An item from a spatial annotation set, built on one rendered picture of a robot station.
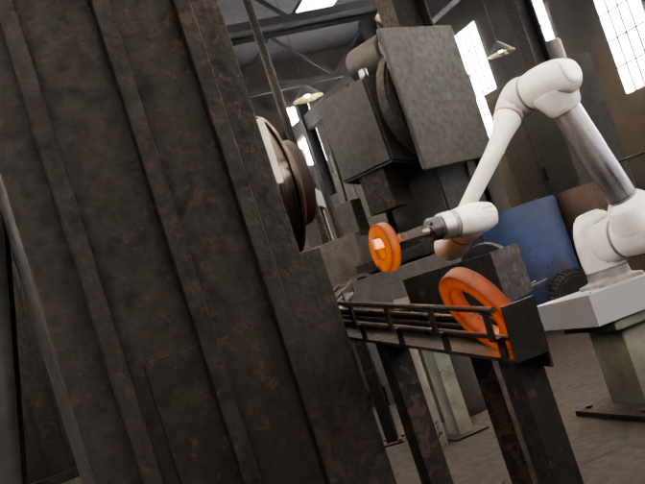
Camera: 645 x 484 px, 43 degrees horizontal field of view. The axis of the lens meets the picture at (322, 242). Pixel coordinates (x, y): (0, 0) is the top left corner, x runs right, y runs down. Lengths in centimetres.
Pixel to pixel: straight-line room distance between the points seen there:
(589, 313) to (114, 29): 180
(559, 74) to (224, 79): 120
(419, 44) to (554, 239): 177
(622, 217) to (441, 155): 325
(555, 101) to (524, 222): 303
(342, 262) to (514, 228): 154
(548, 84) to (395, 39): 343
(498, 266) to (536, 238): 376
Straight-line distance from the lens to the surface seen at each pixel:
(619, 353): 318
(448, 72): 656
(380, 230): 252
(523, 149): 772
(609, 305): 299
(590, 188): 620
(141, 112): 209
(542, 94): 293
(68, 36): 217
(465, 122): 649
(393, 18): 718
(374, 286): 490
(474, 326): 167
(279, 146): 247
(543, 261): 592
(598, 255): 315
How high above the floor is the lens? 77
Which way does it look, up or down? 3 degrees up
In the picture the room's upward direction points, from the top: 18 degrees counter-clockwise
